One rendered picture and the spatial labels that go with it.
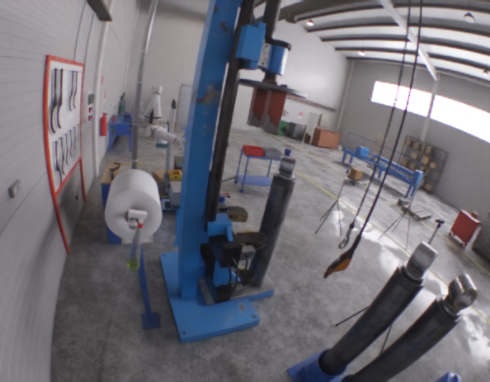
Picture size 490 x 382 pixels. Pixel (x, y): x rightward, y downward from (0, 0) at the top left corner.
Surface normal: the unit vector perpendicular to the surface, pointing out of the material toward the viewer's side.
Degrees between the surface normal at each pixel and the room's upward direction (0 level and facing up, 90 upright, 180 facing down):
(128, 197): 90
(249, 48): 90
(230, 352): 0
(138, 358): 0
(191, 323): 0
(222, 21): 90
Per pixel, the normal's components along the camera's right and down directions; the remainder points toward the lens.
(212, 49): 0.41, 0.45
